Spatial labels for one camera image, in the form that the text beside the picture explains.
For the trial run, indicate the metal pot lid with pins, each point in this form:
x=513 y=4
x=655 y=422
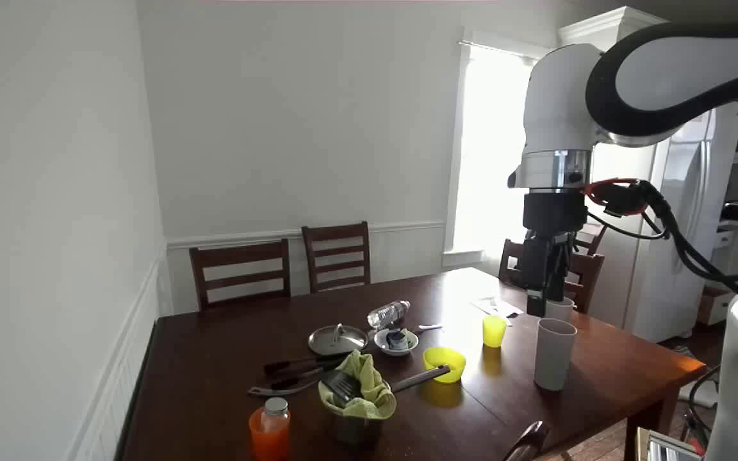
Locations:
x=337 y=339

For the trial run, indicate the black utensil on table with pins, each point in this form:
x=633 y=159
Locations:
x=291 y=377

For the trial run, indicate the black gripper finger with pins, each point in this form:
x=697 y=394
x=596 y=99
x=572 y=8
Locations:
x=537 y=304

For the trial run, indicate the wooden chair by window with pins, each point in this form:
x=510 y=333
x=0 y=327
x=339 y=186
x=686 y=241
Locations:
x=583 y=268

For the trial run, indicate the metallic spoon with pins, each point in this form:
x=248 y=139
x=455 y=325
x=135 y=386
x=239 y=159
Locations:
x=428 y=327

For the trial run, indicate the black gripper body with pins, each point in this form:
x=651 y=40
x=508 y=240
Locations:
x=551 y=225

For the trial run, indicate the clear plastic water bottle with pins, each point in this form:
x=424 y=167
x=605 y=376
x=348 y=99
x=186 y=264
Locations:
x=389 y=314

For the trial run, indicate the orange juice bottle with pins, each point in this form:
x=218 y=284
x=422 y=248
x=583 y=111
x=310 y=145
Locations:
x=269 y=431

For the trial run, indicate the left wooden chair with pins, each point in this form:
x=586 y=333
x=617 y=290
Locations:
x=243 y=273

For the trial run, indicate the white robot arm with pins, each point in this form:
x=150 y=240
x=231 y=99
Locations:
x=637 y=94

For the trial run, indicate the dark metal pot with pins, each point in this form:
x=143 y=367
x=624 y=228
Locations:
x=354 y=431

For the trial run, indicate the white bowl with packets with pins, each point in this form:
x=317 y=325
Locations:
x=396 y=341

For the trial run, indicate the right wooden chair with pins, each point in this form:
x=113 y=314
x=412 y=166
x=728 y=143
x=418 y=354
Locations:
x=337 y=258

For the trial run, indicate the near wooden chair back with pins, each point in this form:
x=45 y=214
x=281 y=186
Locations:
x=530 y=445

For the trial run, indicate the white refrigerator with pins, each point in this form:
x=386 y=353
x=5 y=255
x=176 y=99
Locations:
x=642 y=285

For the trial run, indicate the white upper cabinet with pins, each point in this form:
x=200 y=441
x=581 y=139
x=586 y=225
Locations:
x=605 y=29

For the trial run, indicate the tall white cylinder cup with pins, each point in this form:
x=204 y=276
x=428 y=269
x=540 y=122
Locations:
x=555 y=350

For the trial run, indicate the small yellow cup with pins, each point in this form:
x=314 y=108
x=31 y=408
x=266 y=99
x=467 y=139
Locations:
x=494 y=332

